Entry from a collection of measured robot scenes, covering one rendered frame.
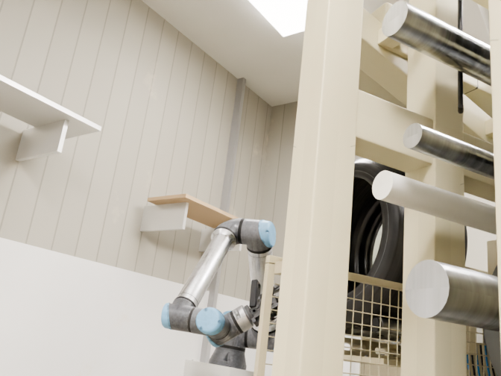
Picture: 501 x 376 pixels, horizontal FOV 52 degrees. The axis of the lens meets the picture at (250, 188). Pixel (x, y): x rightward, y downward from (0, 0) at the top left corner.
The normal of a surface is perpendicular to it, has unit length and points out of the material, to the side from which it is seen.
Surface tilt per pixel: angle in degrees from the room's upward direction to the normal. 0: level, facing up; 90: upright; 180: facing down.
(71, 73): 90
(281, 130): 90
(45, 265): 90
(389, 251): 94
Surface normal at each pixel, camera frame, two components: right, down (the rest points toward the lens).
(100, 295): 0.82, -0.09
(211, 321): -0.15, -0.44
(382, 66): -0.38, 0.83
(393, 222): -0.77, -0.28
